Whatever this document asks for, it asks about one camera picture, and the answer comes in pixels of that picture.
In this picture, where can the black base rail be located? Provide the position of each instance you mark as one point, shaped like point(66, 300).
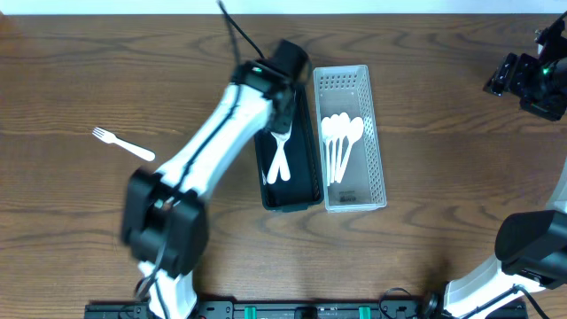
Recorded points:
point(395, 307)

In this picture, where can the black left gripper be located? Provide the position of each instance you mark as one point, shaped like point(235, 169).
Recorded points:
point(285, 109)

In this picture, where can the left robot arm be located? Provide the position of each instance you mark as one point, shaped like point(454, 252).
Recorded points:
point(164, 221)

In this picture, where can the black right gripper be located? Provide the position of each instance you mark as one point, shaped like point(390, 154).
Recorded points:
point(505, 73)

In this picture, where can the mint green plastic fork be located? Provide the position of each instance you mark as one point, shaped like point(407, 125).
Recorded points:
point(275, 161)

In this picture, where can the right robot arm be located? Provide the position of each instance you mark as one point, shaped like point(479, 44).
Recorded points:
point(530, 248)

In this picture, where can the white plastic fork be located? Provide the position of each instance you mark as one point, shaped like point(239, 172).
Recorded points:
point(110, 138)

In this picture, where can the white plastic spoon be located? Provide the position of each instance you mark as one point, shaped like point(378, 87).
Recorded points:
point(283, 159)
point(341, 126)
point(326, 136)
point(353, 134)

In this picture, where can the white plastic basket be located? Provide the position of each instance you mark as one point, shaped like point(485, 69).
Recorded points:
point(348, 89)

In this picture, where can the black plastic basket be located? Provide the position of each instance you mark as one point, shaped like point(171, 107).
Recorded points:
point(304, 189)

